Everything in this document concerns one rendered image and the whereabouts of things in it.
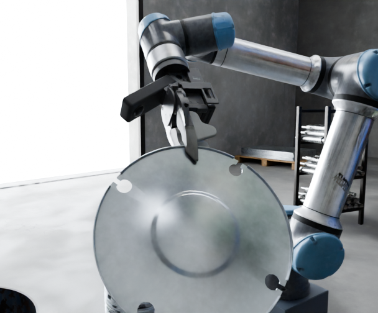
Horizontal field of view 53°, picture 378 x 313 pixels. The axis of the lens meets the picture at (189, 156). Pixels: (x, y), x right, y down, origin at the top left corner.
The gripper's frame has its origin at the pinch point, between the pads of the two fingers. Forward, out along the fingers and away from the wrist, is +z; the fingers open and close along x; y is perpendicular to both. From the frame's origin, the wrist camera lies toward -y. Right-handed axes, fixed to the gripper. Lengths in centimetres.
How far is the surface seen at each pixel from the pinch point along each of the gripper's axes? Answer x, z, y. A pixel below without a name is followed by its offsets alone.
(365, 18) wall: 231, -470, 560
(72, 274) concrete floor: 174, -50, -6
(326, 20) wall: 276, -528, 532
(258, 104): 400, -416, 383
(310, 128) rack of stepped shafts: 143, -128, 186
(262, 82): 374, -447, 393
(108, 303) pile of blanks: 116, -14, 2
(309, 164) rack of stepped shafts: 160, -105, 183
